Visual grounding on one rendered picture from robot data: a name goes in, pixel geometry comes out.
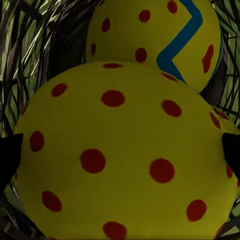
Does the easter egg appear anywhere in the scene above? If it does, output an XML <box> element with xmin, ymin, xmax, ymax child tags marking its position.
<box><xmin>12</xmin><ymin>60</ymin><xmax>239</xmax><ymax>240</ymax></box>
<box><xmin>85</xmin><ymin>0</ymin><xmax>225</xmax><ymax>95</ymax></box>
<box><xmin>208</xmin><ymin>104</ymin><xmax>240</xmax><ymax>198</ymax></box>

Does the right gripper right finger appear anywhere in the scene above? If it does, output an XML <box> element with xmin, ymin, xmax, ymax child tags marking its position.
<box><xmin>221</xmin><ymin>132</ymin><xmax>240</xmax><ymax>181</ymax></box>

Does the wicker basket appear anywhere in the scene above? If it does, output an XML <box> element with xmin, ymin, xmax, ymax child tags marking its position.
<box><xmin>0</xmin><ymin>0</ymin><xmax>240</xmax><ymax>240</ymax></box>

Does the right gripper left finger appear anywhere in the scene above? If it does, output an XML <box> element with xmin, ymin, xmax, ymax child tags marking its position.
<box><xmin>0</xmin><ymin>133</ymin><xmax>23</xmax><ymax>196</ymax></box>

